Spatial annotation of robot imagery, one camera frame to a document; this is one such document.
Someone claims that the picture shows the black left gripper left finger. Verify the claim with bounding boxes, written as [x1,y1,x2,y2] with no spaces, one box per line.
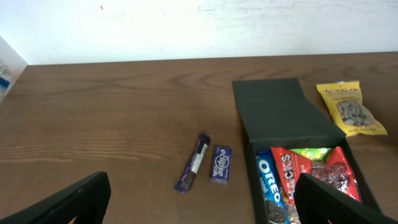
[1,171,111,224]

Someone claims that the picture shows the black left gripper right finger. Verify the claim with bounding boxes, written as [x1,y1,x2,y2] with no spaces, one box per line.
[294,173,397,224]

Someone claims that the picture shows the red snack bag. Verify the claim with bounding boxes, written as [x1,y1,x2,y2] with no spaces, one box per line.
[271,146,361,203]

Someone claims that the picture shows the blue Oreo cookie pack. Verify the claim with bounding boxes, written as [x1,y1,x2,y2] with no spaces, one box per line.
[256,149,289,224]

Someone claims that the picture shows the green Haribo gummy bag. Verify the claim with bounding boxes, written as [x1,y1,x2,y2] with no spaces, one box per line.
[290,147,331,162]

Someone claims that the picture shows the dark purple chocolate bar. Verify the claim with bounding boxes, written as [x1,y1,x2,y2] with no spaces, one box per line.
[174,133,211,193]

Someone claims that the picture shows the yellow nut snack bag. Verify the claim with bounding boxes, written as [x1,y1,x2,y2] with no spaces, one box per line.
[316,81,387,137]

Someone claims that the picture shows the blue Eclipse mint pack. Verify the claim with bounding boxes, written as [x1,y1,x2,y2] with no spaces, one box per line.
[210,146,232,184]

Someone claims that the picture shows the dark green open box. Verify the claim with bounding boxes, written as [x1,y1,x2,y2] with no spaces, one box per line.
[232,78,381,223]

